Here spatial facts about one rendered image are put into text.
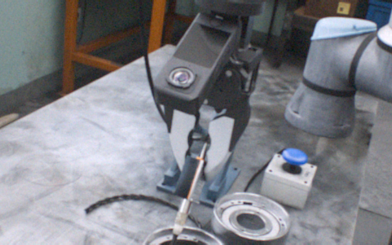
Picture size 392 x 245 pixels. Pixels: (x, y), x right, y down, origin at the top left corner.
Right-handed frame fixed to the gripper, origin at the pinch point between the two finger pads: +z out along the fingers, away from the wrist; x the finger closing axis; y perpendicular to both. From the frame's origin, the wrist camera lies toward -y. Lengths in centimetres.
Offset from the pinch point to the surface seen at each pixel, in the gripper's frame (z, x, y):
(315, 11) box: 47, 25, 349
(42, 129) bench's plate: 13.1, 34.0, 18.3
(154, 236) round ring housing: 9.3, 3.0, -2.3
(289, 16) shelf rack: 53, 43, 342
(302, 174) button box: 8.7, -10.9, 22.6
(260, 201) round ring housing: 9.9, -6.6, 13.2
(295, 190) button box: 10.2, -10.7, 19.7
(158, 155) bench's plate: 13.2, 13.2, 22.2
